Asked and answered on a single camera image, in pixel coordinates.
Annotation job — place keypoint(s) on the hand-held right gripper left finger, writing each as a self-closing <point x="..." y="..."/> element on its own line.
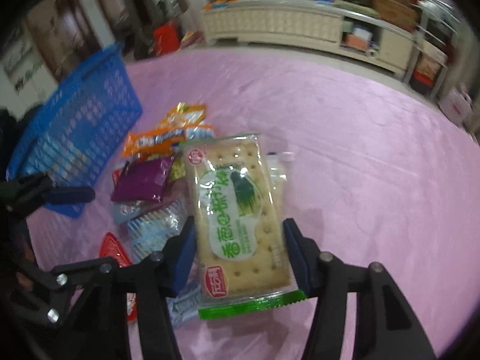
<point x="183" y="258"/>

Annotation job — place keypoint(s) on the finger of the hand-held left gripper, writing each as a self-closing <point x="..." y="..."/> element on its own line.
<point x="71" y="195"/>
<point x="56" y="288"/>

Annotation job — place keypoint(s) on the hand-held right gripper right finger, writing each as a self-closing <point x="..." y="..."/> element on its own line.
<point x="296" y="258"/>

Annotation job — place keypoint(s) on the red silver snack packet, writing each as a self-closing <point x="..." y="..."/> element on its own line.
<point x="112" y="251"/>

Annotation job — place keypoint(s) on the blue plastic basket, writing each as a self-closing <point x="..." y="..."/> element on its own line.
<point x="86" y="120"/>

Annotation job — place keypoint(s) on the green-edged cracker packet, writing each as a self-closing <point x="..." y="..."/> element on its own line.
<point x="236" y="202"/>

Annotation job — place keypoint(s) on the blue white wafer packet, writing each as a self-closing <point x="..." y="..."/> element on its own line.
<point x="185" y="303"/>

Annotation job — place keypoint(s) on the blue striped clear snack packet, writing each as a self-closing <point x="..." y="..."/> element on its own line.
<point x="150" y="228"/>

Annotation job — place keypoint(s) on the pale blue snack packet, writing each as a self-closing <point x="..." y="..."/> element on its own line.
<point x="125" y="210"/>

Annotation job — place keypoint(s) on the purple snack packet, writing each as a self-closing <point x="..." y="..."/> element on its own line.
<point x="142" y="180"/>

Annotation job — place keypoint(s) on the yellow green snack packet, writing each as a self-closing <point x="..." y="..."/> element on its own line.
<point x="178" y="170"/>

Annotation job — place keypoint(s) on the orange and blue snack packet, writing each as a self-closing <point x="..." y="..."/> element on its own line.
<point x="150" y="142"/>

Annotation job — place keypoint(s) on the pink blanket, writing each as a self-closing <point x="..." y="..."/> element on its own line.
<point x="356" y="157"/>

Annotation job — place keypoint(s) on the small blue white snack packet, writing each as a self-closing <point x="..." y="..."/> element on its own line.
<point x="200" y="133"/>

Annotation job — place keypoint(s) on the dark wooden door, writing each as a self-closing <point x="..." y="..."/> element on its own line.
<point x="63" y="33"/>

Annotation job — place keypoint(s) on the black bag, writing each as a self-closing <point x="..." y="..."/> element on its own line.
<point x="143" y="43"/>

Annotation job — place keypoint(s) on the red bag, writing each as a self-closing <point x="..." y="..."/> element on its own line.
<point x="165" y="37"/>

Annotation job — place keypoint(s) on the white tape roll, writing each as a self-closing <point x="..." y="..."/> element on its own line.
<point x="371" y="51"/>

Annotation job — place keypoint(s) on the pale pink gift bag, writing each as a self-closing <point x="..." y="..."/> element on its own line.
<point x="455" y="105"/>

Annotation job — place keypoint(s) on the orange box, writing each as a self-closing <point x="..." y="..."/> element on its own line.
<point x="354" y="40"/>

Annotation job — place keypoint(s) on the cream low cabinet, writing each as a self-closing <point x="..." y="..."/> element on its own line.
<point x="273" y="22"/>

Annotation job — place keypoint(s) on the metal shelf rack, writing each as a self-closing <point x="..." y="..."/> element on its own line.
<point x="431" y="60"/>

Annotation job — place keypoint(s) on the orange blue toy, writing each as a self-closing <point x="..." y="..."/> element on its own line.
<point x="221" y="3"/>

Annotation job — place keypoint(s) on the cardboard box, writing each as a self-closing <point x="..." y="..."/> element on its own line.
<point x="397" y="13"/>

